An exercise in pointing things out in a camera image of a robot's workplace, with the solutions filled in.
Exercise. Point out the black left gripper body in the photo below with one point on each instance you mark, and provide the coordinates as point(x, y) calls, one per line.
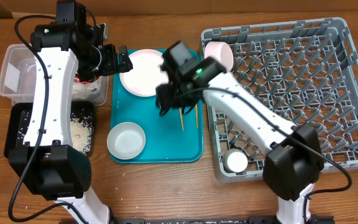
point(101, 61)

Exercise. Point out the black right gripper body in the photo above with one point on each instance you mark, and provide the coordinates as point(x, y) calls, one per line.
point(174, 96)

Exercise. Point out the wooden chopstick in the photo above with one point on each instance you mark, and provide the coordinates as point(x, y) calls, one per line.
point(181, 119)
point(196, 115)

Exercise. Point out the large pink plate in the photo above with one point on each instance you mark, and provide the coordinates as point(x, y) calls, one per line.
point(146, 74)

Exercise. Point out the red snack wrapper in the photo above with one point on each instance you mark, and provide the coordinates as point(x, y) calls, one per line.
point(83, 82)

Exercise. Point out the white tissue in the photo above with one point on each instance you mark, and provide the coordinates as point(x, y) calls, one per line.
point(83, 90)

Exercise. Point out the light green bowl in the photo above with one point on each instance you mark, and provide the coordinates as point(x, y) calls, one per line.
point(126, 140)

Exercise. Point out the rice grains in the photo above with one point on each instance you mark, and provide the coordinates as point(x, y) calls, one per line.
point(81, 127)

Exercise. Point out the pink bowl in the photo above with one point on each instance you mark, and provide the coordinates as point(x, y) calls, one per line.
point(222, 52)

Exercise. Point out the light green cup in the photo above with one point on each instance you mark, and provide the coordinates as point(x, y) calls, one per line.
point(235, 160)

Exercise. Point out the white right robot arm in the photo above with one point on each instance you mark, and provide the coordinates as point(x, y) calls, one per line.
point(293, 158)

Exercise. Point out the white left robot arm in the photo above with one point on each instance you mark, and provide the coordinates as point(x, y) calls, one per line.
point(65, 49)

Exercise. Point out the grey dishwasher rack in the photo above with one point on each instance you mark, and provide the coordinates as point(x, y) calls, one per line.
point(304, 71)

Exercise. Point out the teal plastic tray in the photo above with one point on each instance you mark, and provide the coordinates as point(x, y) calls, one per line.
point(165, 140)

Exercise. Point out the black tray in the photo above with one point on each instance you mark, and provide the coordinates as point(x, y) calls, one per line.
point(14, 121)

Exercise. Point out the clear plastic bin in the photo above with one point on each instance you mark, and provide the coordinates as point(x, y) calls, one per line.
point(18, 77)

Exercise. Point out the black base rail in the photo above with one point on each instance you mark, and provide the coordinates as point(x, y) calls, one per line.
point(251, 220)

